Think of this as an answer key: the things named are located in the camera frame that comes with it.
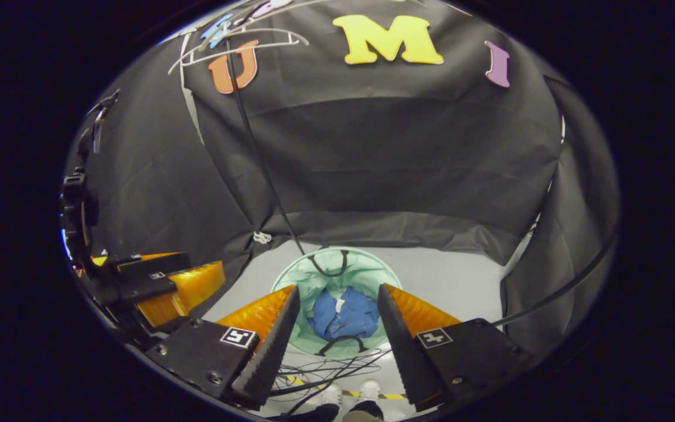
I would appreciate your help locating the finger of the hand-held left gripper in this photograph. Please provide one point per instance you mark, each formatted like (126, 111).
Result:
(156, 265)
(191, 287)

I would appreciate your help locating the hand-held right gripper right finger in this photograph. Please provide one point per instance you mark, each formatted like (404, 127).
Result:
(408, 357)

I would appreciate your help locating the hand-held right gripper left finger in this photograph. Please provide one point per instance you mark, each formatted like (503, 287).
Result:
(270, 351)

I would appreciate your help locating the green mesh laundry hamper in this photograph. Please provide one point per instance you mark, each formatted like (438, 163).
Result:
(314, 275)

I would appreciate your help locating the black clothes rack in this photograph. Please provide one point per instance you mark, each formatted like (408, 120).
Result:
(233, 79)

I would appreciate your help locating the yellow black floor tape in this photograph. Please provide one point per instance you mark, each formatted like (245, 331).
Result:
(393, 396)

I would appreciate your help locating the white right shoe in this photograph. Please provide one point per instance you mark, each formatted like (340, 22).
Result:
(370, 391)

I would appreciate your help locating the white shoe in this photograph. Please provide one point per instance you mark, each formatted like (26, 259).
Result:
(370, 391)
(331, 395)

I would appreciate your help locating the white left shoe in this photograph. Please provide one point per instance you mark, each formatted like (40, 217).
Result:
(331, 395)

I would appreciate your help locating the person's trousers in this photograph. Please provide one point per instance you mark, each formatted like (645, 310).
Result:
(320, 414)

